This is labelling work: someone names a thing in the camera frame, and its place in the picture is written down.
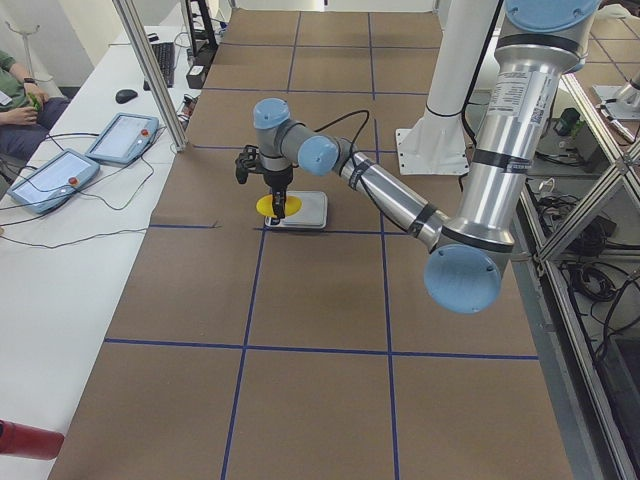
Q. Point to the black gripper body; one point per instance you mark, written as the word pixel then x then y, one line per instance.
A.
pixel 278 179

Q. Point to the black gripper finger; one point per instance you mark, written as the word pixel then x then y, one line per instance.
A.
pixel 278 203

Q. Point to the yellow mango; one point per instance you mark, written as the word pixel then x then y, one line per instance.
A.
pixel 265 206

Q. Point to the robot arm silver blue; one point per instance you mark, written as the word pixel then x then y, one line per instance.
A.
pixel 492 95

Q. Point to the silver electronic kitchen scale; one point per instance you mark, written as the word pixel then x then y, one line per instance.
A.
pixel 311 216

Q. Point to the black desktop computer box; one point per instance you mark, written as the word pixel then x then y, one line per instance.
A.
pixel 196 77

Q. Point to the blue teach pendant far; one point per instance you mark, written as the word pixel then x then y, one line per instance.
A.
pixel 124 139

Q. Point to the blue teach pendant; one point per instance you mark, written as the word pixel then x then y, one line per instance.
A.
pixel 55 182
pixel 124 139

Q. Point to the black keyboard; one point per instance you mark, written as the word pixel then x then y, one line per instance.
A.
pixel 165 55

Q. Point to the black computer mouse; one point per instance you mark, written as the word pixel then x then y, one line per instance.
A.
pixel 125 95

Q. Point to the blue teach pendant near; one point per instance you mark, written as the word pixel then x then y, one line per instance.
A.
pixel 55 182

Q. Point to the seated person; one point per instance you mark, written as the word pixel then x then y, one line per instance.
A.
pixel 28 113

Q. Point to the red fire extinguisher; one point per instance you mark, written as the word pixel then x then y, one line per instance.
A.
pixel 29 442

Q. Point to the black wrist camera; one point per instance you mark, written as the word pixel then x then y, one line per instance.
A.
pixel 247 162

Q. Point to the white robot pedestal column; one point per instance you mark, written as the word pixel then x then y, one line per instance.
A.
pixel 436 145

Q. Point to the aluminium frame post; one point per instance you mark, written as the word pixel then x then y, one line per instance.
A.
pixel 147 61

